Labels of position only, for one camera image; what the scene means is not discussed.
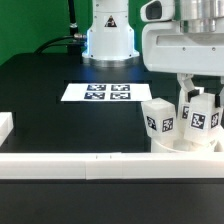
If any black cable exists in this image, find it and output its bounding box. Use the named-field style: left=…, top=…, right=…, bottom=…
left=34, top=0, right=88, bottom=55

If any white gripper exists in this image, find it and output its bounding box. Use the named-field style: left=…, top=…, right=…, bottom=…
left=140, top=0, right=224, bottom=102

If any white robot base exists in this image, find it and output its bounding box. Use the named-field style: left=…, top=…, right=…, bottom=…
left=82, top=0, right=140, bottom=67

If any white marker sheet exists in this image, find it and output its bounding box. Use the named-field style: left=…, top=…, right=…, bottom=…
left=61, top=83, right=152, bottom=102

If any white left barrier rail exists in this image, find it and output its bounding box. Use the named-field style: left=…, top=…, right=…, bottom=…
left=0, top=112, right=14, bottom=147

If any white front barrier rail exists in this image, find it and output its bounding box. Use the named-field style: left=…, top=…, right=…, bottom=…
left=0, top=152, right=224, bottom=180

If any white round stool seat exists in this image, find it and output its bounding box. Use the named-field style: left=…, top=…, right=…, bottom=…
left=151, top=139, right=217, bottom=153

